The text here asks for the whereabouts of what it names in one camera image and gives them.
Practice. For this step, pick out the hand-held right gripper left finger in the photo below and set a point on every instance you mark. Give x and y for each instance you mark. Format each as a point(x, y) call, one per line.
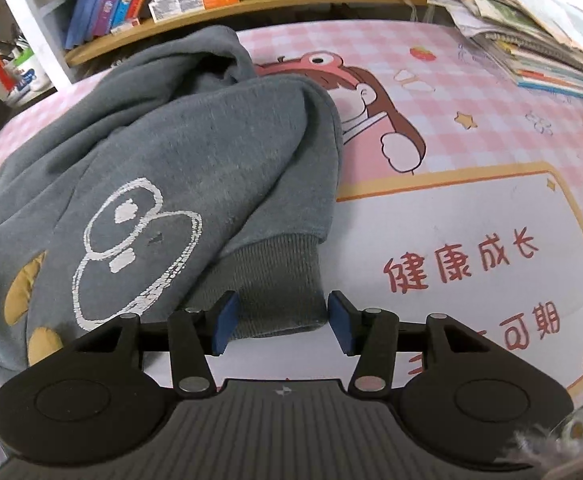
point(225, 321)

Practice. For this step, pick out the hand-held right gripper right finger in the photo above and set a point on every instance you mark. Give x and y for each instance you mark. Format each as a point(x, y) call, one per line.
point(342, 325)

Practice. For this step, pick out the grey printed sweatshirt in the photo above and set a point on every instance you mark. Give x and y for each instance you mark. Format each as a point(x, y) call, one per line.
point(196, 160)

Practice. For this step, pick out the pink cartoon printed table mat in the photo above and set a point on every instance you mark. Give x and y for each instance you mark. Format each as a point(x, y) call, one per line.
point(471, 210)

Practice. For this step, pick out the grey fluffy pompom with bead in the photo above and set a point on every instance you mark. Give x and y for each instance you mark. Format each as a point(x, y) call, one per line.
point(571, 435)

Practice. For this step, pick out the white pen holder with pens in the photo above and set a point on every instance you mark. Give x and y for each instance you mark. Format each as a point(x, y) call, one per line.
point(26, 72)

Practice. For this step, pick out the wooden shelf board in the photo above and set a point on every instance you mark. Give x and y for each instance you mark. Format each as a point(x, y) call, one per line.
point(271, 4)

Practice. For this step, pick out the stack of picture books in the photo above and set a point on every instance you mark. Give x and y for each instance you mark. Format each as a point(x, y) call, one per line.
point(531, 45)

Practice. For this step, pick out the white shelf post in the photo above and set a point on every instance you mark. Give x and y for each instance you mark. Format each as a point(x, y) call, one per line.
point(26, 5)

